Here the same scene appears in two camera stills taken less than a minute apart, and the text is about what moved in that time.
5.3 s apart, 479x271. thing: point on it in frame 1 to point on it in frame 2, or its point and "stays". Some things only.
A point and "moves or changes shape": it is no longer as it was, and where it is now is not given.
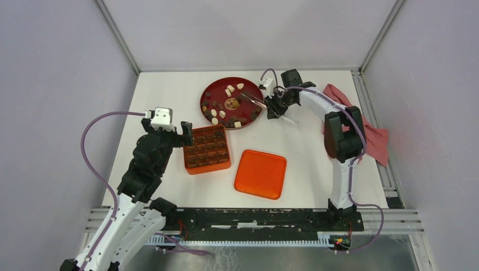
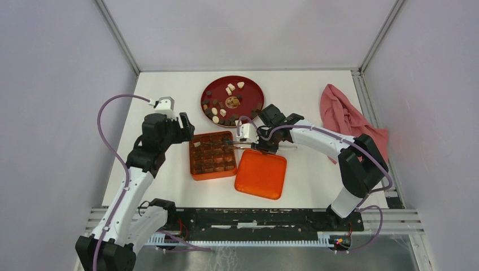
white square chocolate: x=230 y=88 stays
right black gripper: x=271 y=104 to x=260 y=146
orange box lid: x=261 y=174 stays
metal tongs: x=262 y=104 to x=234 y=141
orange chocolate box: x=210 y=151 moves or changes shape
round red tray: x=222 y=104 stays
